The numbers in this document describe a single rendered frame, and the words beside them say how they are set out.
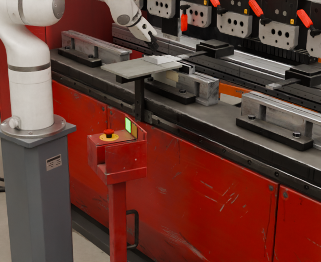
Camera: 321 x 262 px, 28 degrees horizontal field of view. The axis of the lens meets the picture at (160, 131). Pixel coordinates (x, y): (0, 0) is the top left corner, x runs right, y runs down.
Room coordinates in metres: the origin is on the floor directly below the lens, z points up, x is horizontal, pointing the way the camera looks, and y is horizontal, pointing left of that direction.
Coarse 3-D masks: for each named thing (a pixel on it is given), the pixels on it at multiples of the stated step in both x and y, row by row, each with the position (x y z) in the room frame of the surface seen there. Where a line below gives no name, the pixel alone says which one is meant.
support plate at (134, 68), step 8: (152, 56) 2.58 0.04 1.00; (112, 64) 2.45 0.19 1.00; (120, 64) 2.45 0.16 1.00; (128, 64) 2.45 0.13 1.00; (136, 64) 2.45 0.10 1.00; (144, 64) 2.46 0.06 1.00; (152, 64) 2.46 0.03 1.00; (160, 64) 2.46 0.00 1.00; (168, 64) 2.46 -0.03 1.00; (176, 64) 2.46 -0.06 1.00; (112, 72) 2.37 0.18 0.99; (120, 72) 2.35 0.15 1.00; (128, 72) 2.35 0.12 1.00; (136, 72) 2.35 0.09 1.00; (144, 72) 2.35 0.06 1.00; (152, 72) 2.37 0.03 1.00
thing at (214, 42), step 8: (208, 40) 2.72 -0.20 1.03; (216, 40) 2.72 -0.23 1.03; (200, 48) 2.67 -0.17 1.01; (208, 48) 2.64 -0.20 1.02; (216, 48) 2.62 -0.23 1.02; (224, 48) 2.64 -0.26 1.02; (232, 48) 2.67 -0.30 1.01; (176, 56) 2.56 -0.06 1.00; (184, 56) 2.57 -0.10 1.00; (192, 56) 2.58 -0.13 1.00; (208, 56) 2.64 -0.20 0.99; (216, 56) 2.61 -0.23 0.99; (224, 56) 2.64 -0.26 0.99
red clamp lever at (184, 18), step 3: (180, 6) 2.37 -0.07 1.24; (183, 6) 2.36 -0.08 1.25; (186, 6) 2.37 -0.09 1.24; (189, 6) 2.38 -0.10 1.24; (183, 9) 2.37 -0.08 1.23; (183, 12) 2.37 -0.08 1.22; (183, 15) 2.37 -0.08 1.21; (186, 15) 2.37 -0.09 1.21; (183, 18) 2.37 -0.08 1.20; (186, 18) 2.37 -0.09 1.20; (183, 21) 2.37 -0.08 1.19; (186, 21) 2.37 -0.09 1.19; (183, 24) 2.37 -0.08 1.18; (186, 24) 2.37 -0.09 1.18; (183, 27) 2.37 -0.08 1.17; (186, 27) 2.37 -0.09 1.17; (183, 30) 2.37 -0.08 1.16
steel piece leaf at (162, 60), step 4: (144, 56) 2.51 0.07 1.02; (148, 56) 2.50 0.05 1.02; (144, 60) 2.51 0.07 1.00; (148, 60) 2.50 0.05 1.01; (152, 60) 2.47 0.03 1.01; (156, 60) 2.45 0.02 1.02; (160, 60) 2.51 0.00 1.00; (164, 60) 2.51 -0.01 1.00; (168, 60) 2.51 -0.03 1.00; (172, 60) 2.51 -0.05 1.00; (156, 64) 2.45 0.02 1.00
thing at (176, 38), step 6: (162, 18) 2.57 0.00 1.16; (174, 18) 2.51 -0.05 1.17; (180, 18) 2.50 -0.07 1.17; (162, 24) 2.57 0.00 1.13; (168, 24) 2.54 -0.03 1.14; (174, 24) 2.51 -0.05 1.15; (180, 24) 2.50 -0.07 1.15; (162, 30) 2.57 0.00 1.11; (168, 30) 2.54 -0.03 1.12; (174, 30) 2.51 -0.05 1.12; (180, 30) 2.50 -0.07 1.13; (168, 36) 2.55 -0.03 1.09; (174, 36) 2.53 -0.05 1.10; (180, 36) 2.51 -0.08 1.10
